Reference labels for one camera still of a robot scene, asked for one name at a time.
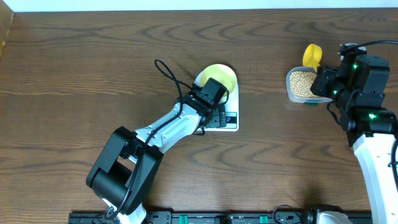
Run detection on yellow measuring scoop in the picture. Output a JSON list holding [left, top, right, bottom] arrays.
[[302, 44, 323, 71]]

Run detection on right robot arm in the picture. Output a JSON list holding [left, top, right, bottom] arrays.
[[310, 55, 397, 223]]

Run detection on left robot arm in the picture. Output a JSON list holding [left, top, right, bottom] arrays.
[[86, 89, 236, 223]]

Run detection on white kitchen scale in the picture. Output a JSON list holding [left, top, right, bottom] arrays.
[[204, 85, 239, 132]]

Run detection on yellow bowl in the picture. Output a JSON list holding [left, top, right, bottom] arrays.
[[198, 64, 238, 99]]

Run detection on green tape label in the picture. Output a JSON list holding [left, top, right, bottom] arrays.
[[304, 102, 319, 106]]

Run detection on soybeans in container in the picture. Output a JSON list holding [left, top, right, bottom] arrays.
[[290, 71, 318, 98]]

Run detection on clear plastic container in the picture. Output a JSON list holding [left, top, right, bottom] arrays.
[[286, 67, 331, 104]]

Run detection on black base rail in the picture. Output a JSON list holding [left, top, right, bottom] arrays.
[[68, 205, 373, 224]]

